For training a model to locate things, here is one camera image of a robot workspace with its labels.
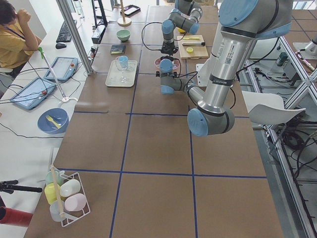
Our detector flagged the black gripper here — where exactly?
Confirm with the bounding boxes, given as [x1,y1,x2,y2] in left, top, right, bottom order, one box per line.
[156,71,177,77]
[160,41,178,56]

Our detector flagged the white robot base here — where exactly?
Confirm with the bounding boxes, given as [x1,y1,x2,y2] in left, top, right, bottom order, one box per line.
[196,61,212,87]

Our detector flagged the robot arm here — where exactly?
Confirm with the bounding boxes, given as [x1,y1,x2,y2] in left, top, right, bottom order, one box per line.
[160,0,203,56]
[158,0,293,136]

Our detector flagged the blue plastic cup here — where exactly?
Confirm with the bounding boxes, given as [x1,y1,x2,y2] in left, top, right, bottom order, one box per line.
[116,56,128,71]

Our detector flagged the white plastic cup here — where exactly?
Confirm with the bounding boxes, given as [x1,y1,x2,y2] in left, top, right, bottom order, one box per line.
[59,179,81,197]

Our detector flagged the pink plastic cup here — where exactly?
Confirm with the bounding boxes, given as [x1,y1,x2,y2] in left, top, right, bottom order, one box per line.
[64,193,87,212]

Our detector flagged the green plastic cup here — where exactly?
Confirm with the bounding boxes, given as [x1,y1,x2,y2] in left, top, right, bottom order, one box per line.
[45,169,65,186]

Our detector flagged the yellow plastic cup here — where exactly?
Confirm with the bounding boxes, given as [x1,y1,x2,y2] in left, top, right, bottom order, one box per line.
[44,182,57,205]

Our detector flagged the translucent plastic cup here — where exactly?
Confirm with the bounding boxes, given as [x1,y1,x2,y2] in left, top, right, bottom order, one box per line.
[50,200,65,222]

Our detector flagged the pink bowl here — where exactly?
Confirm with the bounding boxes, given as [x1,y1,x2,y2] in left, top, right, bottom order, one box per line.
[154,56,180,73]

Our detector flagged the wooden cutting board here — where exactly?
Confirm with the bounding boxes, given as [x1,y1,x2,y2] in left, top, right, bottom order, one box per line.
[177,35,209,59]

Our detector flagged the yellow plastic knife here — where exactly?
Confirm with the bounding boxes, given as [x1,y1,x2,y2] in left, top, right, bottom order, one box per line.
[182,37,201,40]

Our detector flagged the half lemon slice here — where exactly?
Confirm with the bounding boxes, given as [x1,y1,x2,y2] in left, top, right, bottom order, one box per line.
[186,47,194,54]

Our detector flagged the yellow lemon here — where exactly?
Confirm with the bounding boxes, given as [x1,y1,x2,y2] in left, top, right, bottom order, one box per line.
[177,28,186,34]

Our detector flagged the steel cylinder muddler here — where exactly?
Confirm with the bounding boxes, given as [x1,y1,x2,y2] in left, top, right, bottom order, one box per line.
[182,42,206,47]

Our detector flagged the green bowl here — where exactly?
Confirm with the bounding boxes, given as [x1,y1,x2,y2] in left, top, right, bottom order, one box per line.
[116,29,131,42]

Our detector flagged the clear wine glass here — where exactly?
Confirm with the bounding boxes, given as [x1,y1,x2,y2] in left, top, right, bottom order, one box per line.
[121,70,127,83]

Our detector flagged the wooden stand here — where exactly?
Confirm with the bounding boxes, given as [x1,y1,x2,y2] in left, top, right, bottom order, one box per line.
[117,0,132,27]

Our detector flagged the grey folded cloth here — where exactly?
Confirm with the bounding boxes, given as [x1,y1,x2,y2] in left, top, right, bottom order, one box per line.
[110,44,126,55]

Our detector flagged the cream bear tray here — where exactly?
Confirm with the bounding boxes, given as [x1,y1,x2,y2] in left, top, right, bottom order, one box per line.
[105,59,138,88]

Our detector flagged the white chair seat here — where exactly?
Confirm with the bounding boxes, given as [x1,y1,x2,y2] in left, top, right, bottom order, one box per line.
[242,91,306,125]

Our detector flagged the black keyboard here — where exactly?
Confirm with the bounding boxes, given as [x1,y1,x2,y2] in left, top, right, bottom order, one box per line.
[56,21,72,43]

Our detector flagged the far teach pendant tablet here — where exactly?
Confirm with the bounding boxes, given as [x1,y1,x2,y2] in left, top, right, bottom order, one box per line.
[51,57,79,82]

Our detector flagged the teach pendant tablet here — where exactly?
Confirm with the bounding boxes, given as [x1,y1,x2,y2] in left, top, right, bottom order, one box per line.
[51,57,79,82]
[10,77,56,110]

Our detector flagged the white stick stand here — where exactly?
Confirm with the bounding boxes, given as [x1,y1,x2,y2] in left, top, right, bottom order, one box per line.
[38,47,78,103]

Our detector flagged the black computer mouse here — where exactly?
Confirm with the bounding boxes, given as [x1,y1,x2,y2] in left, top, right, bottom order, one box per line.
[55,42,67,50]

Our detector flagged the blue bowl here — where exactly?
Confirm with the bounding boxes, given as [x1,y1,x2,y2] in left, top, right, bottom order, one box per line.
[37,108,69,134]

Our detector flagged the yellow plastic fork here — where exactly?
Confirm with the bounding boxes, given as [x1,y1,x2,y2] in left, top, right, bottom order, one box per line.
[45,115,61,128]

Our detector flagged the near teach pendant tablet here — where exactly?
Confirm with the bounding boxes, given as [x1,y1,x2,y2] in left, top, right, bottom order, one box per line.
[10,77,56,110]

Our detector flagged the seated person yellow shirt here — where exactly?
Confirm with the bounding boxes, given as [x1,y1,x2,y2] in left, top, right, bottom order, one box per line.
[0,0,42,78]

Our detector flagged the red cylinder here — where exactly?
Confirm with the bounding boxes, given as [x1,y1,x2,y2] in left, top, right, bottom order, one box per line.
[0,207,33,227]

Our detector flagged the aluminium frame post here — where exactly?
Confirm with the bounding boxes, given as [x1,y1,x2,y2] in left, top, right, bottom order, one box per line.
[56,0,94,75]

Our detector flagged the white wire cup rack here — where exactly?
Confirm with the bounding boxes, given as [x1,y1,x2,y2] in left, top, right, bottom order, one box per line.
[49,166,91,227]

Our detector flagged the black tripod handle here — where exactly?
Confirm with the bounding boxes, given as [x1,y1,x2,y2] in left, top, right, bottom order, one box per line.
[0,180,43,194]

